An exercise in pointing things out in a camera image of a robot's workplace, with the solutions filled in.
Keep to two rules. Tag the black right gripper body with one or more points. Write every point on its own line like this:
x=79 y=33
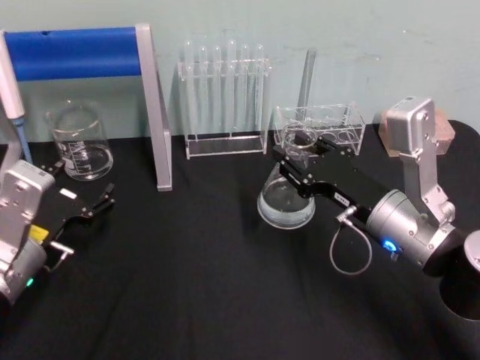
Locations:
x=348 y=180

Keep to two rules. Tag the white and blue pipette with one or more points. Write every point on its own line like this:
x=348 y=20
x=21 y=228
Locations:
x=11 y=93

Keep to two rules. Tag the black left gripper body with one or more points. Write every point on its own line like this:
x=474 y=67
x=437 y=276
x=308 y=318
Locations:
x=69 y=206

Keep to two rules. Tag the clear glass beaker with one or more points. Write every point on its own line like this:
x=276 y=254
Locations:
x=84 y=150

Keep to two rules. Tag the blue and grey pipette stand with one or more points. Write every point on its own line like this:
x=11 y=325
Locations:
x=75 y=52

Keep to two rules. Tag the black table cloth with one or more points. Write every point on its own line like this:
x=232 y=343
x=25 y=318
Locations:
x=195 y=270

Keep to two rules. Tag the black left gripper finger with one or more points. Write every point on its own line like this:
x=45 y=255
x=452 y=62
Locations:
x=99 y=200
x=51 y=168

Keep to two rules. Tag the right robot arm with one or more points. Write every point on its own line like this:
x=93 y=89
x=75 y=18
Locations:
x=420 y=210

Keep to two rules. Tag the clear glass conical flask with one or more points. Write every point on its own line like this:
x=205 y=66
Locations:
x=285 y=206

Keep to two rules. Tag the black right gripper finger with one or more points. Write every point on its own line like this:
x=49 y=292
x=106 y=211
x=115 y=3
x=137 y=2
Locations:
x=333 y=146
x=300 y=178

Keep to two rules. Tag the pinkish translucent block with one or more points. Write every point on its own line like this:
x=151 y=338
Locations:
x=446 y=135

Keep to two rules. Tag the clear test tube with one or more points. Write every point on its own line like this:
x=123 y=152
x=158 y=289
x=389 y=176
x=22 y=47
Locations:
x=189 y=75
x=216 y=78
x=231 y=75
x=203 y=78
x=259 y=78
x=245 y=78

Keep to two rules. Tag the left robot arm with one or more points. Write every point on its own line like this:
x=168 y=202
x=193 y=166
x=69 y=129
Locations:
x=18 y=210

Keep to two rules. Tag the low clear acrylic rack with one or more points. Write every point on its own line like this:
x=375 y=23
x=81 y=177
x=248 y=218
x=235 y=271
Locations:
x=352 y=127

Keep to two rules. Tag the tall clear acrylic tube rack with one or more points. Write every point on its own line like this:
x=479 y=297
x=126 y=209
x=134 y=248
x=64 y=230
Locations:
x=225 y=146

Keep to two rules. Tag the clear glass tube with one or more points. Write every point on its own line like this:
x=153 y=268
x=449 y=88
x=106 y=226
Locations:
x=307 y=78

